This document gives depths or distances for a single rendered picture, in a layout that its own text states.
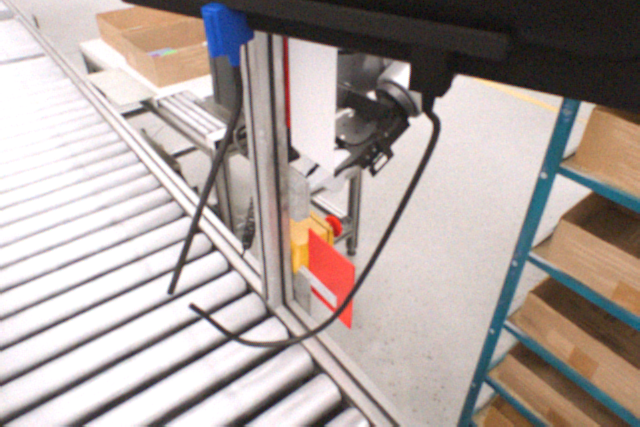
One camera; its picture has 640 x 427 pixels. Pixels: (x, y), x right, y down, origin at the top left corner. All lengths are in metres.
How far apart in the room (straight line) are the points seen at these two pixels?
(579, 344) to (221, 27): 0.89
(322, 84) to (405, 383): 1.24
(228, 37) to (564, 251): 0.74
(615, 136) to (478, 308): 1.15
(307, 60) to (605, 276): 0.64
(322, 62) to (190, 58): 1.11
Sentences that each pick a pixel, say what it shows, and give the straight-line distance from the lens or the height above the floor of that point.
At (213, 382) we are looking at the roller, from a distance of 0.77.
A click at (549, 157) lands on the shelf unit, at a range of 0.85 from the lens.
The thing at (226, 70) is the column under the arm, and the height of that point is 0.88.
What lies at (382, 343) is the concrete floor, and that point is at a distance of 1.72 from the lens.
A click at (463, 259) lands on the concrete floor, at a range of 2.06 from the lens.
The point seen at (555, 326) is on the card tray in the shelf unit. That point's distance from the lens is 1.08.
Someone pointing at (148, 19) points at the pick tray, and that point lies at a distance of 2.19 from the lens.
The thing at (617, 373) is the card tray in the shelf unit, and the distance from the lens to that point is 1.06.
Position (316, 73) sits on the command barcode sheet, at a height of 1.16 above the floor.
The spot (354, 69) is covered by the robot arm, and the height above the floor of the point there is 1.06.
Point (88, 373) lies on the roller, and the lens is 0.84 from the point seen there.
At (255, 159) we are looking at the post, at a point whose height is 1.02.
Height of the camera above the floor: 1.37
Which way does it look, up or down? 35 degrees down
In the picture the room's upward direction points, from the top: straight up
